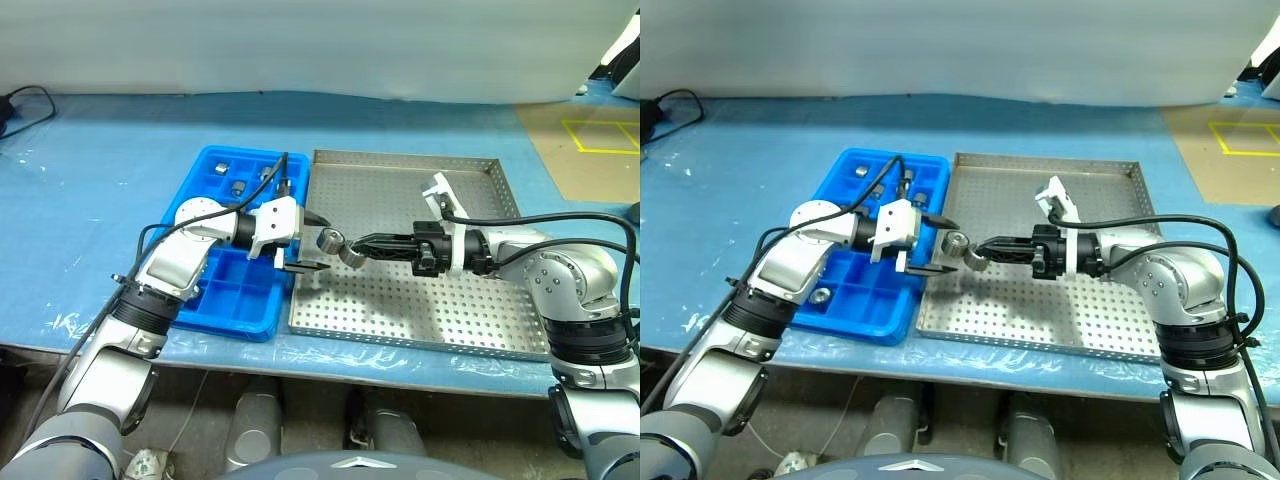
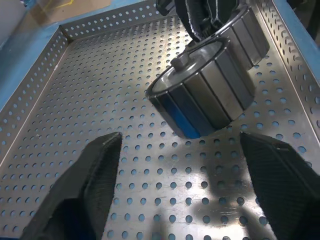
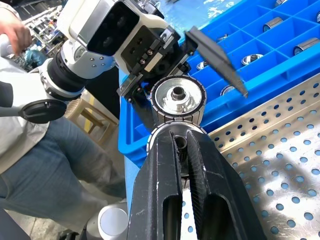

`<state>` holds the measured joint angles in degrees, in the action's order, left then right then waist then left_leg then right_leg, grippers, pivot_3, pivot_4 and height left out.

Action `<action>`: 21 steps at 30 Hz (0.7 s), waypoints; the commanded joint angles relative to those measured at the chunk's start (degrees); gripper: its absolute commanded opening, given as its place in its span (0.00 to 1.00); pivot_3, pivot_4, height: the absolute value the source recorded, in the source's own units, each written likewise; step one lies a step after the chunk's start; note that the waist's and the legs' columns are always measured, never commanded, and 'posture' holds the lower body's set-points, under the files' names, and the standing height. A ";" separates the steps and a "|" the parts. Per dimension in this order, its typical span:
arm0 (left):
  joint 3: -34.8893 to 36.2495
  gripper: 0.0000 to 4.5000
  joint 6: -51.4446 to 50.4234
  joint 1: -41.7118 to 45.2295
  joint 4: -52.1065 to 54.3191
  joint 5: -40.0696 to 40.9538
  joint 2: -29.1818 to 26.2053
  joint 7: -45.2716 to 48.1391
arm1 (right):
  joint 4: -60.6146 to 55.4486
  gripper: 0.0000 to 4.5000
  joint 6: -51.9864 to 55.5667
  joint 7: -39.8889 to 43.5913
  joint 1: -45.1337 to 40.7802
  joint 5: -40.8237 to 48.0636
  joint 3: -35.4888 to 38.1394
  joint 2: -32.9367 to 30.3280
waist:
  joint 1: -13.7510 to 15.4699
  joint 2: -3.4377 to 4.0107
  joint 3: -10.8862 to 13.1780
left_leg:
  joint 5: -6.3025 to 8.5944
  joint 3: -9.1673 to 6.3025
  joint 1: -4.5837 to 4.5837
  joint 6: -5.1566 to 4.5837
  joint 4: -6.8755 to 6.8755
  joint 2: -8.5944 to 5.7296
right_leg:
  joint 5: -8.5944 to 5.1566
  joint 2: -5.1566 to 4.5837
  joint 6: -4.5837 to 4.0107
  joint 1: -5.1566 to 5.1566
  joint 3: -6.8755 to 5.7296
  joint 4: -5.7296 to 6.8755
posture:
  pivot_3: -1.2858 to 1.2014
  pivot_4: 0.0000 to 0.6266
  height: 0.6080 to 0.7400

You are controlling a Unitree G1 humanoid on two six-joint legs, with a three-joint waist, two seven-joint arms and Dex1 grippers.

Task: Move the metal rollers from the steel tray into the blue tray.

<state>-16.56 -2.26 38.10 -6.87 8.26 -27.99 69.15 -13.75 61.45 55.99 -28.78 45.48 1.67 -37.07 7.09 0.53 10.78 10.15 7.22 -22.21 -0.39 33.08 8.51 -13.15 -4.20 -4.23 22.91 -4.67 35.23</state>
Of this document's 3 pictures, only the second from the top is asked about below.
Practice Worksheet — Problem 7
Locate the metal motor rotor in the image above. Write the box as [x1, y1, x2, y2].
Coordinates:
[199, 4, 271, 72]
[145, 37, 257, 140]

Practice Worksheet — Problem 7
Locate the brown cardboard sheet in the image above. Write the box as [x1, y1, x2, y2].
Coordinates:
[24, 0, 113, 26]

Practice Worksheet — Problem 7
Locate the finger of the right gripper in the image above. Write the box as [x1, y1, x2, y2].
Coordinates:
[202, 0, 247, 32]
[173, 0, 213, 43]

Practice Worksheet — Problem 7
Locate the white foam backdrop sheet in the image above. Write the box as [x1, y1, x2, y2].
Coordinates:
[0, 0, 33, 48]

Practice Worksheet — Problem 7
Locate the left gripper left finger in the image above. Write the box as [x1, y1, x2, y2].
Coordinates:
[19, 131, 123, 240]

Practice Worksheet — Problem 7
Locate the perforated metal tray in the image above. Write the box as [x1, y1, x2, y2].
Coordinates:
[0, 0, 320, 240]

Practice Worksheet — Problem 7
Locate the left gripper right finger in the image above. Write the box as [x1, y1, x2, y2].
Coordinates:
[239, 131, 320, 240]

